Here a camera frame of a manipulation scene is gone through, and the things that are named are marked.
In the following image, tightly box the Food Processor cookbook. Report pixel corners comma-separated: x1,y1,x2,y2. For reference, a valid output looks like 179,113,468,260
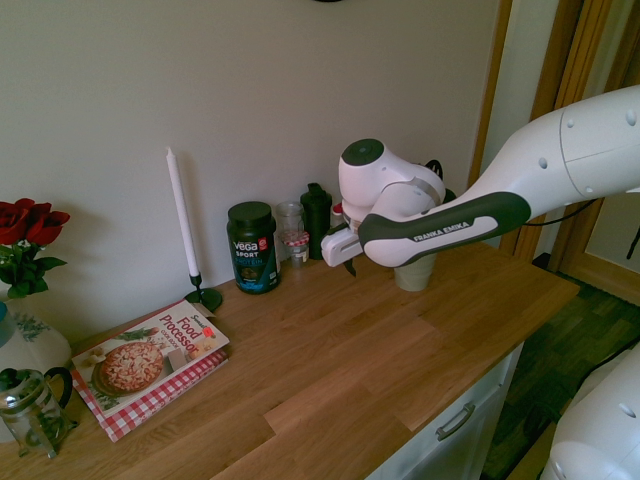
70,298,233,414

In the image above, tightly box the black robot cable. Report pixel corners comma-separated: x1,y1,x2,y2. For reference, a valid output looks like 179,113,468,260
521,196,607,227

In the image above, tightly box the wooden door frame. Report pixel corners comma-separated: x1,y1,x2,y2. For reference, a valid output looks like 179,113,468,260
467,0,640,284

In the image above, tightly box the black shaker bottle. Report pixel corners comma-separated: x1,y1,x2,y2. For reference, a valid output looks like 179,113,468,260
299,182,333,262

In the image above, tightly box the Vega Sport protein tub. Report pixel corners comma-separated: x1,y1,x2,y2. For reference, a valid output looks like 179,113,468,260
225,200,283,296

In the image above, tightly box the empty clear glass jar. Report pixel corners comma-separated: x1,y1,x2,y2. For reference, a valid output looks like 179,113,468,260
275,200,307,237

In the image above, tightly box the white drawer cabinet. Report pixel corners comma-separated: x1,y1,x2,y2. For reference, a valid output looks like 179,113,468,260
366,341,527,480

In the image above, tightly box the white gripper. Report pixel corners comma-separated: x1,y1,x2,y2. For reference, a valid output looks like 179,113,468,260
319,224,363,279

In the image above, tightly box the small jar red checked lid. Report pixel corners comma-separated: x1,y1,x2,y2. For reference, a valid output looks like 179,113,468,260
280,230,311,270

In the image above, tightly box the beige cup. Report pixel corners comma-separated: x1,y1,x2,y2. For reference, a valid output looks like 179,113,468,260
393,252,436,293

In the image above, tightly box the tall white candle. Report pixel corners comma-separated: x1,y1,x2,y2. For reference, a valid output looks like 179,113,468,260
165,145,201,279

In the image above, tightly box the red roses bouquet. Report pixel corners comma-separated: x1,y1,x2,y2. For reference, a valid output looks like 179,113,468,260
0,197,72,302

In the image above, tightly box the red checked book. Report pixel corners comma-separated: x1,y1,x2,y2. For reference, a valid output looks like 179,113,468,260
71,348,231,444

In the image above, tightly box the black candle holder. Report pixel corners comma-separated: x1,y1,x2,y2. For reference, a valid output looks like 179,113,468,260
184,271,224,312

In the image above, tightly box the metal drawer handle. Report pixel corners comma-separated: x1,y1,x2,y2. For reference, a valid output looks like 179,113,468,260
434,403,477,442

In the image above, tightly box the glass French press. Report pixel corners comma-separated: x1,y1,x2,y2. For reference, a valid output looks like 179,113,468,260
0,366,81,460

